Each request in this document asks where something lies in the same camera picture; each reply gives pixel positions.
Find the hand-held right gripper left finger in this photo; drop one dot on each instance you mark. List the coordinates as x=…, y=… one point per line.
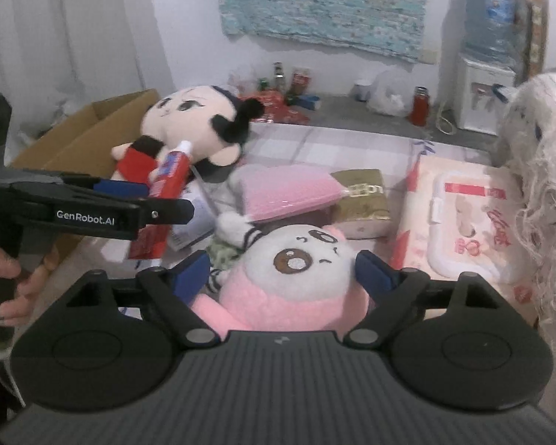
x=191, y=274

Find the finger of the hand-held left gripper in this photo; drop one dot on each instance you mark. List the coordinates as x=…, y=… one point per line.
x=97, y=218
x=120, y=186

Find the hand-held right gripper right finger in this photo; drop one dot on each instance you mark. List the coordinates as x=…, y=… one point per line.
x=376, y=274

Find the green patterned white cloth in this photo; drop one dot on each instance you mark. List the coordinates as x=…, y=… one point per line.
x=222, y=255

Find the red toothpaste tube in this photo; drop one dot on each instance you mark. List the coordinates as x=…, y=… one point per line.
x=163, y=194

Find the blue white paper box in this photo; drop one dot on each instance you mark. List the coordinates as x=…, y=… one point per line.
x=190, y=227

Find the brown cardboard box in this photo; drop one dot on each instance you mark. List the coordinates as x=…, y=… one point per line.
x=81, y=139

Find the white striped pompom toy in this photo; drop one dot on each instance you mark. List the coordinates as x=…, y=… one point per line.
x=234, y=226

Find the pink white plush toy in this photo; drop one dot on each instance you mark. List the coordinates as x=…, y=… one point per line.
x=282, y=292

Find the pink sponge pack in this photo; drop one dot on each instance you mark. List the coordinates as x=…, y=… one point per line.
x=282, y=192

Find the person's left hand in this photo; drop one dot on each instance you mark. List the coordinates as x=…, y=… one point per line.
x=9, y=269

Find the gold tissue pack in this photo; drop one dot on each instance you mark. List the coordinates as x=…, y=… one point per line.
x=363, y=201

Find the black-haired plush doll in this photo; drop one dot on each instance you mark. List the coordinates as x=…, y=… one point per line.
x=190, y=125

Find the pink wet wipes pack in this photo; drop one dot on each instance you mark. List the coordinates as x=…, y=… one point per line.
x=463, y=222

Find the checked bed sheet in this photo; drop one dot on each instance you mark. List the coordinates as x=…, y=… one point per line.
x=343, y=148

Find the white curtain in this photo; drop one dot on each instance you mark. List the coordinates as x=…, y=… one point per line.
x=65, y=32

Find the red bottle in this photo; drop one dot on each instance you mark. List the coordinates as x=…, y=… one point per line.
x=419, y=107

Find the red snack packets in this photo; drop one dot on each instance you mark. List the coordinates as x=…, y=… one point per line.
x=278, y=109

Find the white plastic bag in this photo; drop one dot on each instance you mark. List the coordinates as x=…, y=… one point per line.
x=389, y=95

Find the white cup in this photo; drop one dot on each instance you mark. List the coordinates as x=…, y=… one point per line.
x=362, y=92

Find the blue packet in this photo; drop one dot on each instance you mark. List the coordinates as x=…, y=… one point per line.
x=310, y=102

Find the dark glass bottle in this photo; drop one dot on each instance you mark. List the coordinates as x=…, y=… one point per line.
x=278, y=76

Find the white shaggy plush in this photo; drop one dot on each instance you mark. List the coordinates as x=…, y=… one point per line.
x=544, y=157

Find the white water dispenser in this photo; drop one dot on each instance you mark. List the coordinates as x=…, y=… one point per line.
x=479, y=97

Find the blue water jug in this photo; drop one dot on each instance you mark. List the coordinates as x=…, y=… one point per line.
x=491, y=18

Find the blue woven wall hanging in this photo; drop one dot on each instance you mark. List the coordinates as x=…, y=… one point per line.
x=324, y=0

